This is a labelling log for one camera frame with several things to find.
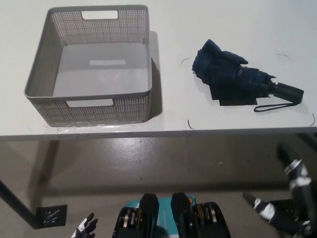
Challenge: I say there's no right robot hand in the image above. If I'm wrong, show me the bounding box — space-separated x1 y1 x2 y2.
242 144 315 238

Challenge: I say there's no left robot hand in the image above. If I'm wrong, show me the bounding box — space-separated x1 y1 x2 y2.
70 212 99 238

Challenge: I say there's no navy umbrella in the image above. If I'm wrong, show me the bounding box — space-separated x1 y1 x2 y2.
191 39 305 114

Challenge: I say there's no black tape patch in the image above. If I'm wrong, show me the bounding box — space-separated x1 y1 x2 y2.
209 85 258 108

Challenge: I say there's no clear tape strip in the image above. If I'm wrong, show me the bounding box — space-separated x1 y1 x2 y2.
57 122 146 132

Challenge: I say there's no grey perforated plastic basket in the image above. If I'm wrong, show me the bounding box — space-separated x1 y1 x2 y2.
23 6 153 127

